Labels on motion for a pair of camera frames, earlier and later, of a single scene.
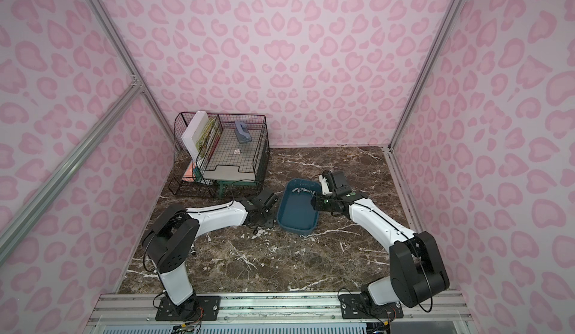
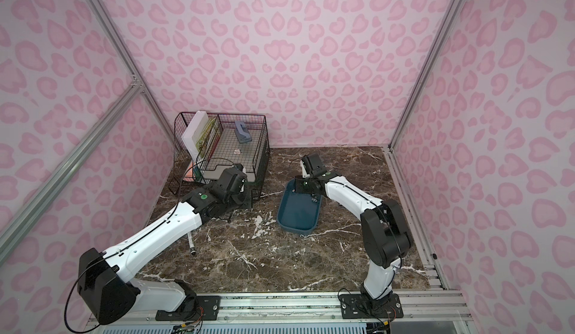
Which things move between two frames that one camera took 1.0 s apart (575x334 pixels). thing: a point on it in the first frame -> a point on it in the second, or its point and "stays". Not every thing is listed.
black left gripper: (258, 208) -> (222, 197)
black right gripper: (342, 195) -> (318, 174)
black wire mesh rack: (219, 155) stays
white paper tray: (234, 155) stays
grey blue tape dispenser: (242, 132) stays
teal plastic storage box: (295, 212) stays
